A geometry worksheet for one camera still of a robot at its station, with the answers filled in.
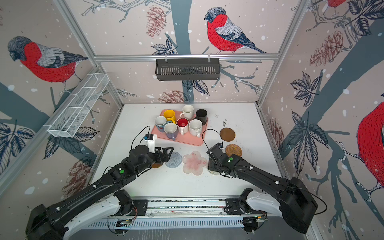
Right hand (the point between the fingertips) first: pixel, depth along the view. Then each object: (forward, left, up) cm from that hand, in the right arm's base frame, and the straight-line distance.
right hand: (211, 165), depth 83 cm
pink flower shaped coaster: (+3, +11, -5) cm, 12 cm away
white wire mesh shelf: (+9, +71, +29) cm, 77 cm away
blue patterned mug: (+29, +36, +3) cm, 46 cm away
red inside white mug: (+28, +20, 0) cm, 35 cm away
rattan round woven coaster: (+14, -15, -5) cm, 21 cm away
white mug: (+27, +11, -1) cm, 29 cm away
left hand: (+2, +23, +15) cm, 28 cm away
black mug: (+33, +6, +6) cm, 35 cm away
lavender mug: (+24, +28, 0) cm, 37 cm away
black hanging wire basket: (+61, +17, +25) cm, 68 cm away
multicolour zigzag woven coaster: (-2, -2, -5) cm, 6 cm away
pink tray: (+42, +38, -2) cm, 57 cm away
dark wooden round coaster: (+25, -12, -5) cm, 29 cm away
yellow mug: (+35, +29, +3) cm, 46 cm away
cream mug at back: (+36, +16, +6) cm, 40 cm away
